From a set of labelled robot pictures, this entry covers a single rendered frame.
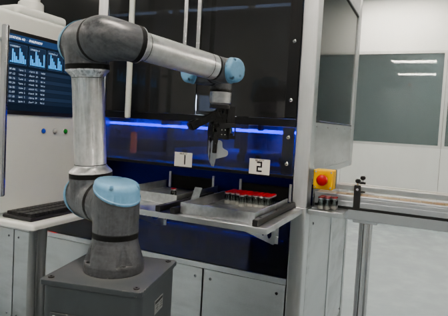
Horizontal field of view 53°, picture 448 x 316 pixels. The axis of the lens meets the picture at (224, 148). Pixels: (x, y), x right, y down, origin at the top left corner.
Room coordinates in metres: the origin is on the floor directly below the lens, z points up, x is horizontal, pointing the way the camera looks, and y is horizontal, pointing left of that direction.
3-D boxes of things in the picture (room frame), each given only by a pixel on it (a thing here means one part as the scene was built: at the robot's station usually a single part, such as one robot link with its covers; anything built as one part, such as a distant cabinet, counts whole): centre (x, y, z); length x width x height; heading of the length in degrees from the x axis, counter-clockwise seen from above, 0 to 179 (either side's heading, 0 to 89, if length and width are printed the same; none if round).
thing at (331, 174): (1.65, -0.38, 0.99); 0.08 x 0.07 x 0.07; 155
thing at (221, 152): (1.53, 0.01, 1.08); 0.06 x 0.03 x 0.09; 106
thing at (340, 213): (1.68, -0.41, 0.87); 0.14 x 0.13 x 0.02; 155
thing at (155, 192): (1.79, 0.21, 0.90); 0.34 x 0.26 x 0.04; 155
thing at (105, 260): (1.13, 0.27, 0.84); 0.15 x 0.15 x 0.10
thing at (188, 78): (1.46, 0.08, 1.34); 0.11 x 0.11 x 0.08; 43
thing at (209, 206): (1.55, -0.06, 0.90); 0.34 x 0.26 x 0.04; 155
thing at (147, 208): (1.65, 0.08, 0.87); 0.70 x 0.48 x 0.02; 65
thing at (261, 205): (1.62, -0.09, 0.90); 0.18 x 0.02 x 0.05; 65
